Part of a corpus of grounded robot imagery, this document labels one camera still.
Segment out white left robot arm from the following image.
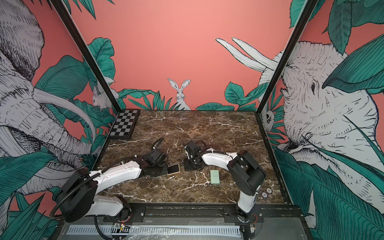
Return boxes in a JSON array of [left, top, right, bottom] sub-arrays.
[[50, 148, 168, 223]]

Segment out black white checkerboard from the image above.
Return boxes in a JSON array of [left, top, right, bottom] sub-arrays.
[[109, 109, 140, 140]]

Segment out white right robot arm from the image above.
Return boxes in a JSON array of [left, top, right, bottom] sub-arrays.
[[183, 141, 267, 214]]

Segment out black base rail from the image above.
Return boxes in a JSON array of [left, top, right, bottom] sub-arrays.
[[129, 203, 303, 224]]

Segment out white slotted cable duct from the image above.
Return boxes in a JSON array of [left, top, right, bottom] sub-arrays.
[[65, 224, 242, 238]]

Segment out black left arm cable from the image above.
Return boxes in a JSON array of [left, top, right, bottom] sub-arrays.
[[49, 136, 165, 218]]

